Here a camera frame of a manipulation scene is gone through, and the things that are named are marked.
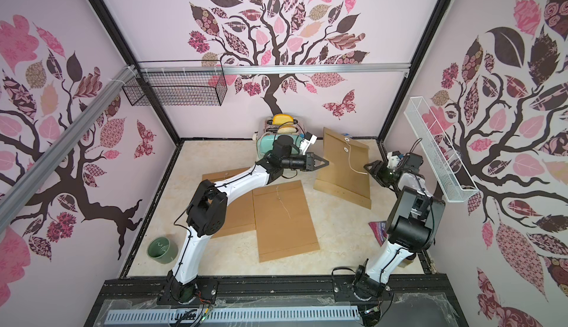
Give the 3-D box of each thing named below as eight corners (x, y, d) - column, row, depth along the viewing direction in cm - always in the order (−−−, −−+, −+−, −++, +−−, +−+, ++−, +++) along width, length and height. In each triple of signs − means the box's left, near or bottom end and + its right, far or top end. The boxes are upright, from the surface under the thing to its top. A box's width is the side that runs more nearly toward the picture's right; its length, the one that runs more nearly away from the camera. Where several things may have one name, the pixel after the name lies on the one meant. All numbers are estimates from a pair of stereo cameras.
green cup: (154, 264, 82) (142, 257, 76) (161, 244, 87) (151, 237, 80) (175, 264, 82) (165, 257, 75) (181, 244, 87) (172, 237, 80)
